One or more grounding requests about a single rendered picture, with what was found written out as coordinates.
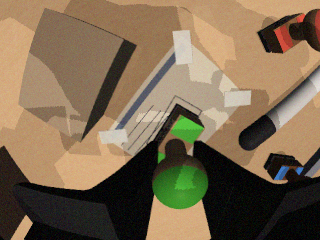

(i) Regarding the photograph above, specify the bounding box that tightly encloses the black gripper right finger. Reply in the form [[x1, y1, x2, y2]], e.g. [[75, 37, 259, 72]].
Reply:
[[192, 140, 320, 240]]

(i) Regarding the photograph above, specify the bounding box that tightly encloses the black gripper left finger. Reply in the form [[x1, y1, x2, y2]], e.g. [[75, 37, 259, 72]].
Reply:
[[12, 141, 157, 240]]

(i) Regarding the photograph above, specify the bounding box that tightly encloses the grey flat bar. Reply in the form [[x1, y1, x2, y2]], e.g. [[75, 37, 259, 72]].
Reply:
[[300, 148, 320, 177]]

